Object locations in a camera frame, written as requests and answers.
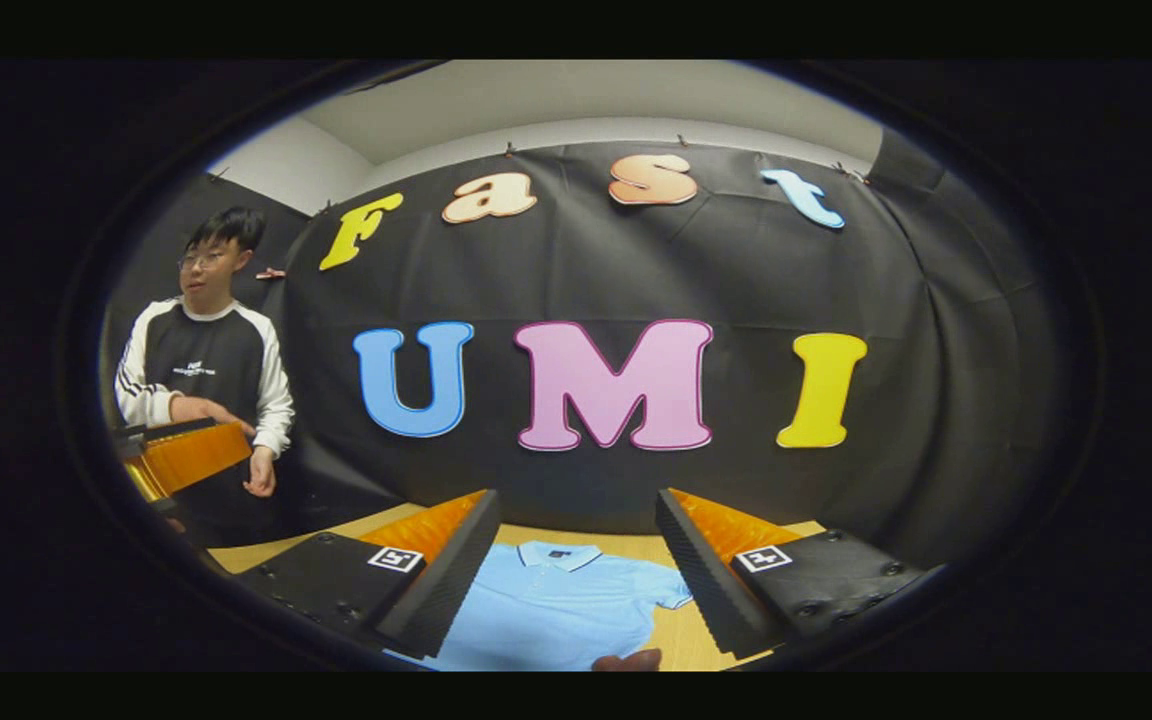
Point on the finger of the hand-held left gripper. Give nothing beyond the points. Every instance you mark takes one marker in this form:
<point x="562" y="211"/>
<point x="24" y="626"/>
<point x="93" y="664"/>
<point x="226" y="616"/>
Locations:
<point x="191" y="455"/>

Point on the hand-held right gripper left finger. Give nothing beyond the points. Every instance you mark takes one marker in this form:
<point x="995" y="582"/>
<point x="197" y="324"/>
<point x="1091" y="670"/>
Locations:
<point x="446" y="590"/>

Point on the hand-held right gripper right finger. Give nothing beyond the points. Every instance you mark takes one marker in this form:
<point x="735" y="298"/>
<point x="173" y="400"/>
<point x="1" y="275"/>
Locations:
<point x="701" y="590"/>

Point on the light blue T-shirt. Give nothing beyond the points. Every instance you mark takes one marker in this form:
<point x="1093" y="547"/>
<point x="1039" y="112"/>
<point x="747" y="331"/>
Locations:
<point x="556" y="610"/>

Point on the black backdrop cloth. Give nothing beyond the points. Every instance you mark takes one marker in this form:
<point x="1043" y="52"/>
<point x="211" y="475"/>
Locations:
<point x="586" y="270"/>

